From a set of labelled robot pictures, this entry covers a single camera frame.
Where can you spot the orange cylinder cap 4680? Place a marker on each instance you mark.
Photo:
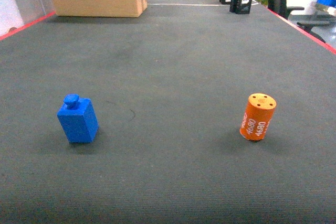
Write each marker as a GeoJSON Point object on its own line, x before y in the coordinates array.
{"type": "Point", "coordinates": [257, 116]}

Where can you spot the blue block part with knob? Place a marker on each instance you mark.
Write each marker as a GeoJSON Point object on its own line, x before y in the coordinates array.
{"type": "Point", "coordinates": [78, 119]}

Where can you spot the black office chair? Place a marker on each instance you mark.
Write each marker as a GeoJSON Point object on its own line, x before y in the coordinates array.
{"type": "Point", "coordinates": [280, 7]}

